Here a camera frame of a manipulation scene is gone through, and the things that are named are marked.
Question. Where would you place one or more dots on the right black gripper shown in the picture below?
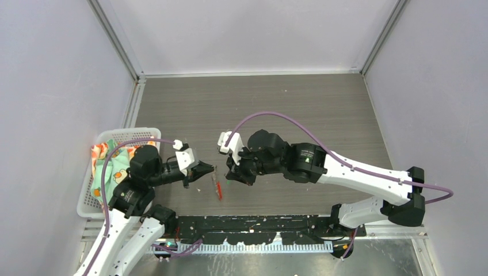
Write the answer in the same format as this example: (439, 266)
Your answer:
(238, 172)

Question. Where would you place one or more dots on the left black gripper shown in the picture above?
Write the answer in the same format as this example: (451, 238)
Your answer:
(197, 171)

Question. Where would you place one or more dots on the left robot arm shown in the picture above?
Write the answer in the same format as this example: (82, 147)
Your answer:
(131, 224)

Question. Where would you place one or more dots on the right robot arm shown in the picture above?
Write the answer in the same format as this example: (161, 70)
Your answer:
(267, 153)

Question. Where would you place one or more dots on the colourful patterned cloth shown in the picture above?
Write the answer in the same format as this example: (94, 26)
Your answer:
(115, 171)

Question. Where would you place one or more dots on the white plastic basket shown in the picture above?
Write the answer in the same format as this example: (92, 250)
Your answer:
(88, 206)

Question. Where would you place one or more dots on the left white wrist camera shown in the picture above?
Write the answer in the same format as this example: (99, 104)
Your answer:
(186, 157)

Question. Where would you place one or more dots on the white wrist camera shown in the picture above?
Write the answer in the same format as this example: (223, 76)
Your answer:
(231, 143)
(186, 157)

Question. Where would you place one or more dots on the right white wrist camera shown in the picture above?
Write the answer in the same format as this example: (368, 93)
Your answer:
(231, 143)

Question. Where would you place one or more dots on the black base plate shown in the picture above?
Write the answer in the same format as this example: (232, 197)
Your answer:
(256, 230)

